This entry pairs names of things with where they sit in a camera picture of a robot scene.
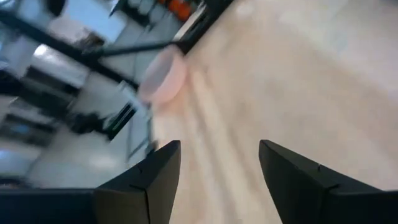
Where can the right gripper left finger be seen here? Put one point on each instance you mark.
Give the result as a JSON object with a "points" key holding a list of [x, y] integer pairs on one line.
{"points": [[149, 189]]}

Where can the pink translucent bowl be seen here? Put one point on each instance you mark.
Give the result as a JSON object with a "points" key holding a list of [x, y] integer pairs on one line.
{"points": [[164, 77]]}

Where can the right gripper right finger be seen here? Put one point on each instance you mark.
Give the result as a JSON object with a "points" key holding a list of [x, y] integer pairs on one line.
{"points": [[295, 189]]}

